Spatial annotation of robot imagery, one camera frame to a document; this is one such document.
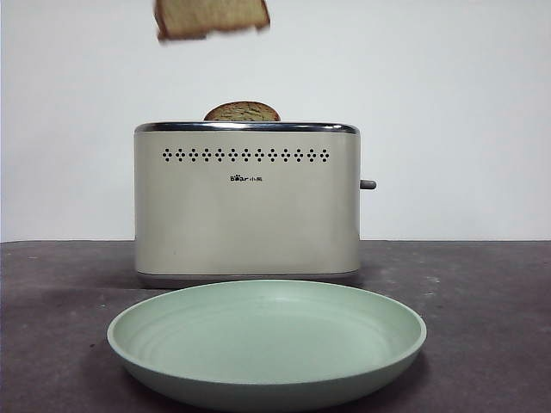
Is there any pale green round plate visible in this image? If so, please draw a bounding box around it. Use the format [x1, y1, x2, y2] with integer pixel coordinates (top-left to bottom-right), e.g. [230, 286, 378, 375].
[106, 279, 428, 413]

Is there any large toasted bread slice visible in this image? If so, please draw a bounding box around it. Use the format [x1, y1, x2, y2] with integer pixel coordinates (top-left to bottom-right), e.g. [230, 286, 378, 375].
[153, 0, 272, 43]

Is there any cream two-slot toaster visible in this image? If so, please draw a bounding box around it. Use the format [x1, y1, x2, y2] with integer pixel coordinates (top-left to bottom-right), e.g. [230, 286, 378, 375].
[133, 120, 362, 290]

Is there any small dark bread slice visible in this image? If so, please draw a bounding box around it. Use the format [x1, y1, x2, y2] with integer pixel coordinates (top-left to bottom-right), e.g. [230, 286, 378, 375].
[203, 101, 282, 122]

